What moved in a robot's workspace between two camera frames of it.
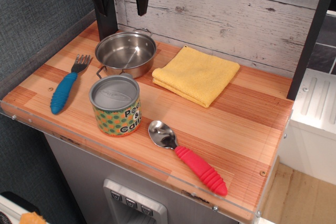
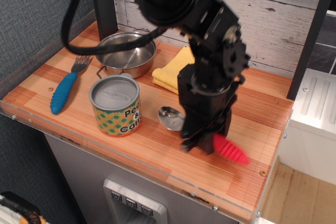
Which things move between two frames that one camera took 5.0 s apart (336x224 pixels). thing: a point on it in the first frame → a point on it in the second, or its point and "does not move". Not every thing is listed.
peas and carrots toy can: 115,99 does not move
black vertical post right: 313,34 does not move
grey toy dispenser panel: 125,205 does not move
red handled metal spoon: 163,136 → 172,119
